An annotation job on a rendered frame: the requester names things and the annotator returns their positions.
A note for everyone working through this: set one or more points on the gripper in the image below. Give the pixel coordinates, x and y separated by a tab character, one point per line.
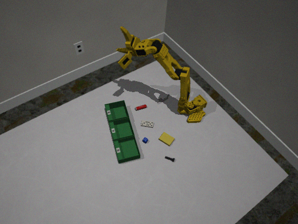
131	42

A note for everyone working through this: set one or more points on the grey domino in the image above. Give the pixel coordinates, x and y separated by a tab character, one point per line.
147	123

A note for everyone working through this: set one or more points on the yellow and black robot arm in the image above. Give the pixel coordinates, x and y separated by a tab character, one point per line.
193	108

